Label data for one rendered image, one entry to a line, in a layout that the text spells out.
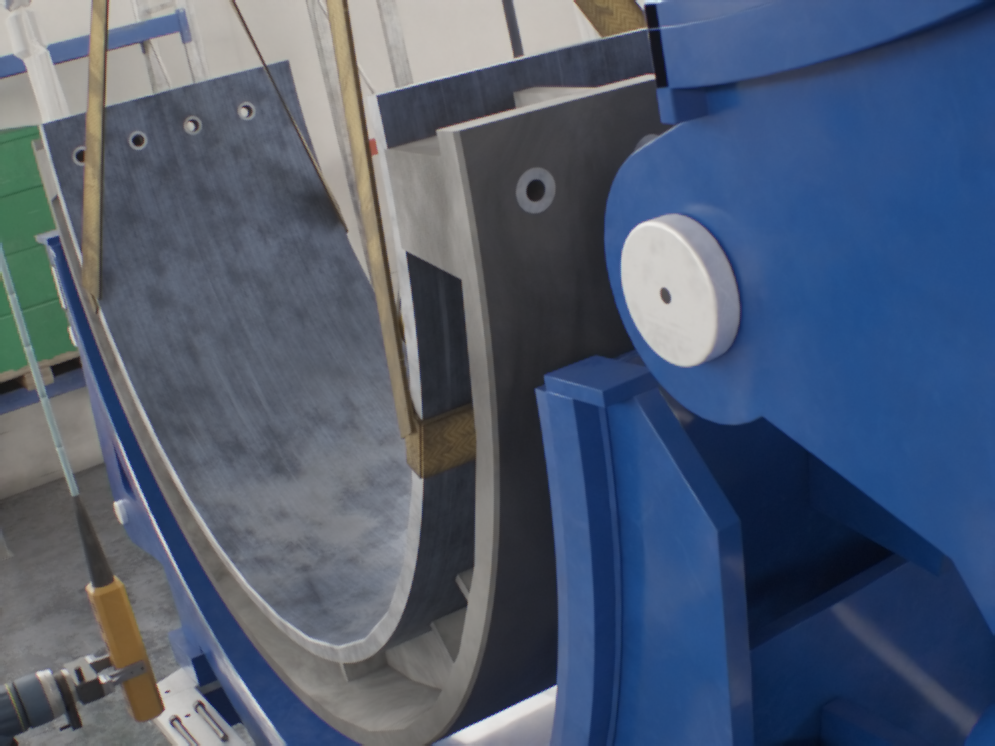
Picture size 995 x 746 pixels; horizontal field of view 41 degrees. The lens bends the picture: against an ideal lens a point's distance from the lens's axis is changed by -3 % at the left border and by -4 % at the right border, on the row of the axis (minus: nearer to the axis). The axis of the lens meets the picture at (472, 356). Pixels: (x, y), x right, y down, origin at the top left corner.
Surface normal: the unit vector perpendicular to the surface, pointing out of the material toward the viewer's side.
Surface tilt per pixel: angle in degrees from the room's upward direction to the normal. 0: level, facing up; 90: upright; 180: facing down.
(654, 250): 90
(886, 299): 90
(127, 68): 90
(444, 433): 115
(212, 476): 35
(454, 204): 90
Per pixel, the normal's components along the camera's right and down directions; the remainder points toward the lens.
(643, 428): -0.85, 0.31
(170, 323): 0.27, -0.43
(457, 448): 0.51, 0.53
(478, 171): 0.48, 0.21
